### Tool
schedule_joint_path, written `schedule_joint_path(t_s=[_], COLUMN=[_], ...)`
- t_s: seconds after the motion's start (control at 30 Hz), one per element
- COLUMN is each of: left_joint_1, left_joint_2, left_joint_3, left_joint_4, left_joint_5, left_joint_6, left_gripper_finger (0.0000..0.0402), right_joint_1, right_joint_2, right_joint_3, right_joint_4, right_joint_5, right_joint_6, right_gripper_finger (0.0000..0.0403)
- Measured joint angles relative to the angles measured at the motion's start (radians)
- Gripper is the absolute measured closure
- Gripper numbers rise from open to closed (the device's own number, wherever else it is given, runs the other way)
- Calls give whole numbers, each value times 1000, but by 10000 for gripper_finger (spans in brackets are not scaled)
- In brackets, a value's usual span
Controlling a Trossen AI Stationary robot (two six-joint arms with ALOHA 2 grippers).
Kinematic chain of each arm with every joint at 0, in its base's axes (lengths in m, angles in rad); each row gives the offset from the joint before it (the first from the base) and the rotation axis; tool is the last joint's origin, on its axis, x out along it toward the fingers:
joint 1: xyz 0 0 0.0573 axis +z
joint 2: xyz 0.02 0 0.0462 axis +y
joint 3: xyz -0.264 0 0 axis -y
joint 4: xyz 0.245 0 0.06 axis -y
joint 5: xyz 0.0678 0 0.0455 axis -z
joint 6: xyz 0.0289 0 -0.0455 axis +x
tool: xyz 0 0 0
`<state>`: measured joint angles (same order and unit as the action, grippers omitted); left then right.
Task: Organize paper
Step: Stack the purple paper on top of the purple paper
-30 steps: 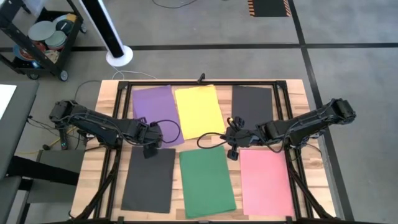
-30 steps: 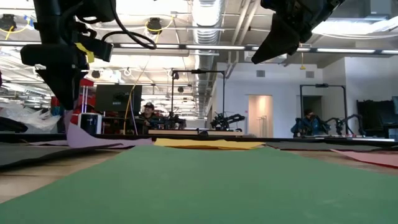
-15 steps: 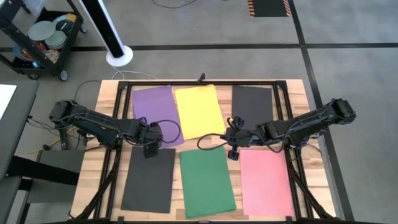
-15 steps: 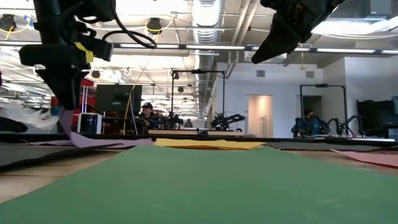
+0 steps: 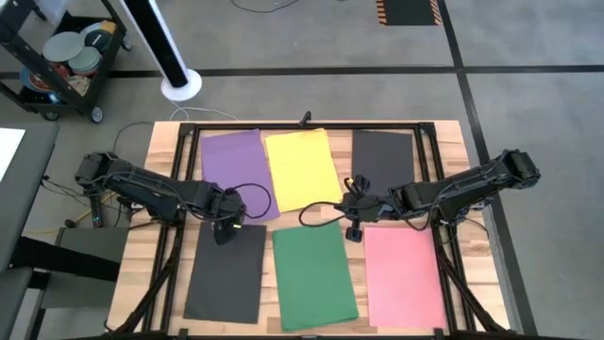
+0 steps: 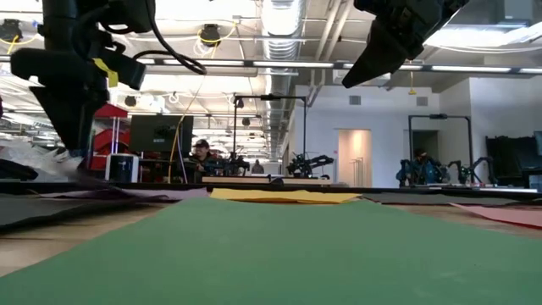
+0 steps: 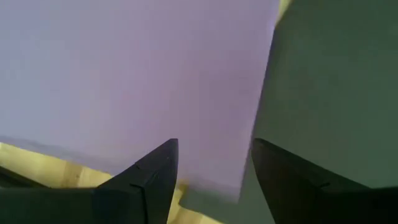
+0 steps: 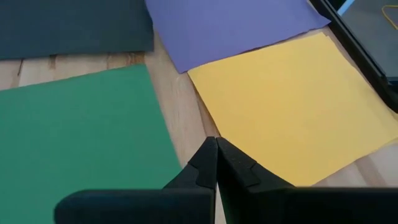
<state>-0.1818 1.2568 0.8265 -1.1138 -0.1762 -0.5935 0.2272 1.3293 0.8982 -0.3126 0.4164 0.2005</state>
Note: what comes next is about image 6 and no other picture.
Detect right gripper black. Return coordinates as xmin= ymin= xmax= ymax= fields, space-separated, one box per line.
xmin=340 ymin=0 xmax=471 ymax=90

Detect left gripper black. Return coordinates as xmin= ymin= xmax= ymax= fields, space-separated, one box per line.
xmin=9 ymin=23 xmax=109 ymax=156

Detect pink paper sheet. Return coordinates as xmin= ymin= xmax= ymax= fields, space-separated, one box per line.
xmin=449 ymin=202 xmax=542 ymax=230

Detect green paper sheet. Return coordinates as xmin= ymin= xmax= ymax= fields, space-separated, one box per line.
xmin=0 ymin=197 xmax=542 ymax=305

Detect red storage bin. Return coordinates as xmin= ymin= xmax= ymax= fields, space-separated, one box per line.
xmin=88 ymin=154 xmax=109 ymax=171
xmin=92 ymin=128 xmax=131 ymax=154
xmin=93 ymin=103 xmax=129 ymax=120

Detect yellow tape strip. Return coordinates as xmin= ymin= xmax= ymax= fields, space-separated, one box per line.
xmin=91 ymin=57 xmax=120 ymax=89

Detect clear plastic sheet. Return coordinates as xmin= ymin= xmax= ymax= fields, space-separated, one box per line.
xmin=0 ymin=138 xmax=84 ymax=178

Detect white box dark front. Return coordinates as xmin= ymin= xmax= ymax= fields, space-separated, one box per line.
xmin=104 ymin=152 xmax=141 ymax=184

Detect black case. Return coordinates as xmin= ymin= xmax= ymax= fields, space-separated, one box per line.
xmin=0 ymin=158 xmax=40 ymax=182

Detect black ceiling dome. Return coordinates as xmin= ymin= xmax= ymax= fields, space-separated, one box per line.
xmin=198 ymin=24 xmax=223 ymax=49
xmin=0 ymin=18 xmax=23 ymax=43

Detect black monitor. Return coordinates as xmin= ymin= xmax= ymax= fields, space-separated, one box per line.
xmin=128 ymin=114 xmax=195 ymax=156

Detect dark doorway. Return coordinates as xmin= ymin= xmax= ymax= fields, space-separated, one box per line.
xmin=412 ymin=130 xmax=440 ymax=150

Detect pale doorway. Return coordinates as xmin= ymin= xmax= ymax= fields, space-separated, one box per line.
xmin=337 ymin=128 xmax=374 ymax=188

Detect black cabinet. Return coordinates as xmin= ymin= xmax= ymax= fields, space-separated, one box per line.
xmin=484 ymin=135 xmax=542 ymax=190

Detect background wooden table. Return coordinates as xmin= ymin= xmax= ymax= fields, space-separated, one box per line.
xmin=202 ymin=175 xmax=334 ymax=186

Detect white shelf frame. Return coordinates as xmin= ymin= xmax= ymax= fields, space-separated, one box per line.
xmin=111 ymin=117 xmax=122 ymax=156

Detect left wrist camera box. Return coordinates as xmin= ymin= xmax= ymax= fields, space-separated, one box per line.
xmin=91 ymin=49 xmax=148 ymax=91

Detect black gantry frame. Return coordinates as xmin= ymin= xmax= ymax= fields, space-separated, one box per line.
xmin=406 ymin=113 xmax=474 ymax=187
xmin=231 ymin=94 xmax=309 ymax=179

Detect silver ceiling duct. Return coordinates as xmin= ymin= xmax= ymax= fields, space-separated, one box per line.
xmin=258 ymin=0 xmax=307 ymax=143

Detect black table frame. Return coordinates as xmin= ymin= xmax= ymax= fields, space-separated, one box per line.
xmin=0 ymin=180 xmax=365 ymax=198

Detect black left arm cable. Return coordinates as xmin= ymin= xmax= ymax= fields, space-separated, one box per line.
xmin=99 ymin=0 xmax=208 ymax=77

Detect long yellow hanging cable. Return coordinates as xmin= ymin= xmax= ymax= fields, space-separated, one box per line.
xmin=167 ymin=25 xmax=236 ymax=184

